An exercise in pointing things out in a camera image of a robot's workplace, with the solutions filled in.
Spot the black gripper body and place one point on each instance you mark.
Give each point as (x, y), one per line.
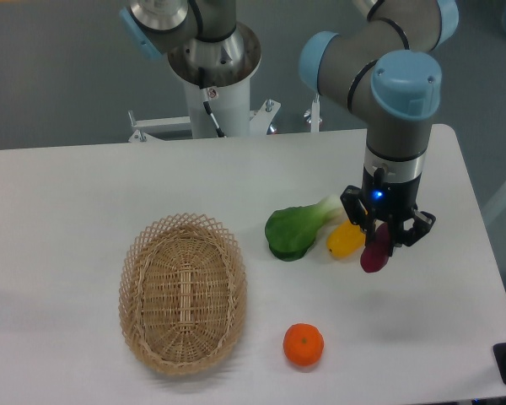
(386, 201)

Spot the purple sweet potato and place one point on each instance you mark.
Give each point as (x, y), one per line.
(377, 252)

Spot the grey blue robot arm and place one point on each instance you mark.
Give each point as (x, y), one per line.
(384, 75)

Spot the yellow pepper toy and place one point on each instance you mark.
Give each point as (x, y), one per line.
(344, 240)

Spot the green bok choy toy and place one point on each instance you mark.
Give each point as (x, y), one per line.
(290, 232)

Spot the orange mandarin toy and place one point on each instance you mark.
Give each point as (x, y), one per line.
(303, 345)

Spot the woven wicker basket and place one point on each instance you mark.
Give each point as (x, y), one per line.
(183, 294)

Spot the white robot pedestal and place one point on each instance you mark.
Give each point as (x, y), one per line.
(216, 81)

